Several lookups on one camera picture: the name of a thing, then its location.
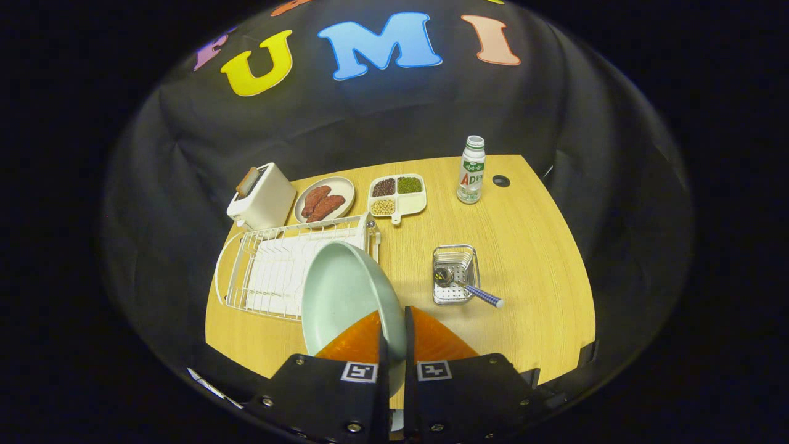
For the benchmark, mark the pale green plate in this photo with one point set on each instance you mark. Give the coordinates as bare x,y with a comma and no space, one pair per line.
345,290

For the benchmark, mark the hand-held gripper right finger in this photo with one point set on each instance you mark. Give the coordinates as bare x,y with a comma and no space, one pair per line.
409,401

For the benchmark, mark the brown sausage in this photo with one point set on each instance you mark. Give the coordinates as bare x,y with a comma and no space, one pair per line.
315,198
328,207

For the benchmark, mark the white drink bottle green label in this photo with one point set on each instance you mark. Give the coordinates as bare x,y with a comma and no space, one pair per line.
471,176

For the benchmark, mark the black backdrop cloth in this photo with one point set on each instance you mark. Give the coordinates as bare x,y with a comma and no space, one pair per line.
555,92

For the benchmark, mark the toast slice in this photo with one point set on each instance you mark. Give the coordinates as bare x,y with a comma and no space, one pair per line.
248,182

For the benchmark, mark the pile of yellow beans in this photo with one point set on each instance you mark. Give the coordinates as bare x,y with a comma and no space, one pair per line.
383,206

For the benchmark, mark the pile of dark red beans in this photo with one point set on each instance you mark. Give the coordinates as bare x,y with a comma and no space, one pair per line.
384,187

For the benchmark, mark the white divided tray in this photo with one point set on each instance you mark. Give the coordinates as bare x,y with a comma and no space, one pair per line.
412,203

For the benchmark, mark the round beige plate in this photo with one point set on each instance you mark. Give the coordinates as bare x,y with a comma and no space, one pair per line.
341,185

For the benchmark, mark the white toaster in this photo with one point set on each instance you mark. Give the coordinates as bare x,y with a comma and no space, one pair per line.
268,203

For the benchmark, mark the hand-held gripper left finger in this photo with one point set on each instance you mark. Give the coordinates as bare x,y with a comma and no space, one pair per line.
383,401

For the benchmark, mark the pile of green beans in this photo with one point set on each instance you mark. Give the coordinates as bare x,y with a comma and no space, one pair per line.
409,184

